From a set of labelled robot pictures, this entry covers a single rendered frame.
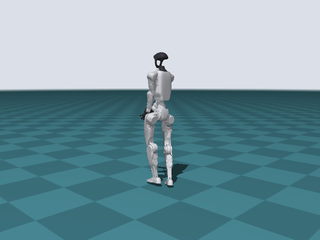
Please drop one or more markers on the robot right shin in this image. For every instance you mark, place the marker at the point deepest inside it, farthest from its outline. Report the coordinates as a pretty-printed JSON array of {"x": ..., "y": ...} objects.
[{"x": 169, "y": 163}]

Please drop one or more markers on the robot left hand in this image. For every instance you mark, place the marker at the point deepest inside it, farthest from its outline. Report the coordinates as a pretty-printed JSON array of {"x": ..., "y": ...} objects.
[{"x": 144, "y": 114}]

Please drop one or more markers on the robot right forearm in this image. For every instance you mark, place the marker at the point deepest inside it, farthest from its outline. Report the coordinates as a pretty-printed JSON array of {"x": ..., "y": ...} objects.
[{"x": 155, "y": 104}]

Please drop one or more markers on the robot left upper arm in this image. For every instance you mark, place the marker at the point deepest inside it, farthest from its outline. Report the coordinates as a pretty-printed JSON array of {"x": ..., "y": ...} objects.
[{"x": 152, "y": 76}]

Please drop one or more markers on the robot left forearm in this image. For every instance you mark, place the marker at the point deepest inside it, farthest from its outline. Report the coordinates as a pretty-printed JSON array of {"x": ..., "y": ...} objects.
[{"x": 150, "y": 100}]

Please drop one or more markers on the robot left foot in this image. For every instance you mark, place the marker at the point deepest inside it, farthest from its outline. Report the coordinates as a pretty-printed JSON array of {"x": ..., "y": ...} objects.
[{"x": 156, "y": 180}]

